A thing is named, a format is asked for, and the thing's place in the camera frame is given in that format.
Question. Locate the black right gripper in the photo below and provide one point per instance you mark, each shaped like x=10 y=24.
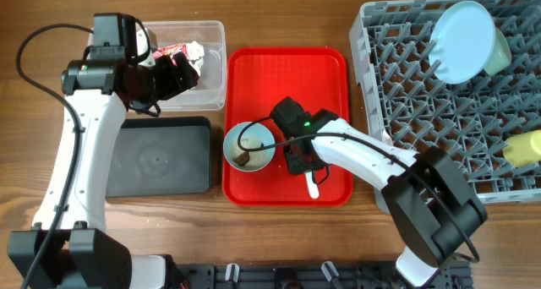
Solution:
x=294 y=166

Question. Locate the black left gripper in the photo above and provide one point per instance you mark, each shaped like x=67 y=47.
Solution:
x=173 y=84

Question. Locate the white plastic spoon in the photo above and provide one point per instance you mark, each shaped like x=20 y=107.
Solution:
x=312 y=187

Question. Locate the red snack wrapper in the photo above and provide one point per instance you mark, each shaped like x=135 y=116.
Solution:
x=170 y=50

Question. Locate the light blue plate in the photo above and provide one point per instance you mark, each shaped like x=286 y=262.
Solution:
x=464 y=38

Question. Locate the yellow plastic cup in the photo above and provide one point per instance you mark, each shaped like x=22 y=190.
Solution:
x=523 y=149

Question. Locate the mint green bowl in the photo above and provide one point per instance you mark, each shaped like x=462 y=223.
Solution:
x=500 y=57

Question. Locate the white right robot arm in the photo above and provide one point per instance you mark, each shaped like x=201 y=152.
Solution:
x=434 y=208

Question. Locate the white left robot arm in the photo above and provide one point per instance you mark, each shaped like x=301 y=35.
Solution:
x=67 y=245

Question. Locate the black waste tray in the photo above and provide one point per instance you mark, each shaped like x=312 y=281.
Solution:
x=161 y=156

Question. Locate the grey dishwasher rack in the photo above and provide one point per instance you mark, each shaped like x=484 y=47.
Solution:
x=407 y=106

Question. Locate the blue bowl with rice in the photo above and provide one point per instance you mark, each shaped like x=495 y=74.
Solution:
x=255 y=136

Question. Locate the clear plastic bin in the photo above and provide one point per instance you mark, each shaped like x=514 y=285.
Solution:
x=209 y=93

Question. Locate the red plastic tray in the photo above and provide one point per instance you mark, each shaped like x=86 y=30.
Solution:
x=260 y=77

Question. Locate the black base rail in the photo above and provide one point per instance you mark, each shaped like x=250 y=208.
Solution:
x=364 y=275

